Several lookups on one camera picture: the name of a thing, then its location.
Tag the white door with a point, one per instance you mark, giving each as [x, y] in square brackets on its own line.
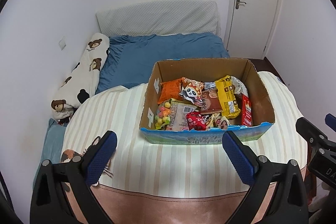
[257, 16]

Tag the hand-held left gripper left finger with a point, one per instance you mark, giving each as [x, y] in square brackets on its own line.
[101, 158]

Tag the white foam pillow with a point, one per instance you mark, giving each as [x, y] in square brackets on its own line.
[157, 16]

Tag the bear print pillow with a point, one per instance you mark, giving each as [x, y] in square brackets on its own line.
[86, 69]

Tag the orange white panda packet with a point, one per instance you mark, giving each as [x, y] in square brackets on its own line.
[191, 91]

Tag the orange snack packet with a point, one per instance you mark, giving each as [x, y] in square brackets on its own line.
[170, 90]

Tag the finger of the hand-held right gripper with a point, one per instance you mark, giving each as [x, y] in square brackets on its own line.
[331, 121]
[309, 130]

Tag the brown snack packet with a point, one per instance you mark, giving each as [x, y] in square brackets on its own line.
[211, 103]

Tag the brown cardboard box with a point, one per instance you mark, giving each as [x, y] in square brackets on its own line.
[199, 66]

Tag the large yellow snack packet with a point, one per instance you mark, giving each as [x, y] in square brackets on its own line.
[227, 98]

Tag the clear yellow bread packet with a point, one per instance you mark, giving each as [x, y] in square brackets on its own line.
[181, 113]

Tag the silver snack packet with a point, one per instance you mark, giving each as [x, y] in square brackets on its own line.
[240, 86]

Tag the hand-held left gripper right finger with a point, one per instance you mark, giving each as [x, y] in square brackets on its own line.
[239, 158]

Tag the blue bed sheet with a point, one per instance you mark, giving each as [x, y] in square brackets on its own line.
[157, 50]

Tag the light blue cloth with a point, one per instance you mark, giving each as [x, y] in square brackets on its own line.
[52, 140]

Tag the panda gummy candy bag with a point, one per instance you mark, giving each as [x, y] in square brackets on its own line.
[162, 113]

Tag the small yellow panda packet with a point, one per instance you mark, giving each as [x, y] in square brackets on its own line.
[220, 123]

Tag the red panda snack packet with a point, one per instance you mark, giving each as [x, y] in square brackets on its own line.
[195, 121]

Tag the striped cat print blanket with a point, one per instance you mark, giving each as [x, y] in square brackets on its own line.
[157, 161]

